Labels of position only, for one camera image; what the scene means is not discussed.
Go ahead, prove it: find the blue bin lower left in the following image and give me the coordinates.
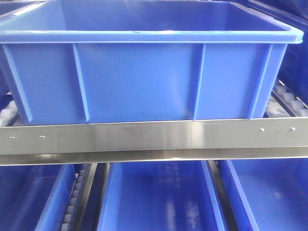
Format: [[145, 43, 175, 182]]
[[0, 165, 76, 231]]

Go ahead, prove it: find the blue bin lower right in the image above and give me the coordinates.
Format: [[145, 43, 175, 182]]
[[218, 158, 308, 231]]

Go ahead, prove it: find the blue bin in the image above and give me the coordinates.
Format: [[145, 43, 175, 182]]
[[218, 158, 308, 231], [97, 161, 228, 231], [0, 165, 76, 231]]

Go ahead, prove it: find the lower roller track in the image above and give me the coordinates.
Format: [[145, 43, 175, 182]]
[[60, 164, 97, 231]]

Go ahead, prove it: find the large blue crate on shelf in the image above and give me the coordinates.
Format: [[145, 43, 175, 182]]
[[0, 0, 304, 125]]

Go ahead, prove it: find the blue bin lower centre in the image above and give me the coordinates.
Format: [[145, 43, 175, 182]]
[[97, 161, 228, 231]]

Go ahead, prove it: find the steel shelf rail with rivets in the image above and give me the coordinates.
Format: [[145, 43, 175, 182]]
[[0, 117, 308, 166]]

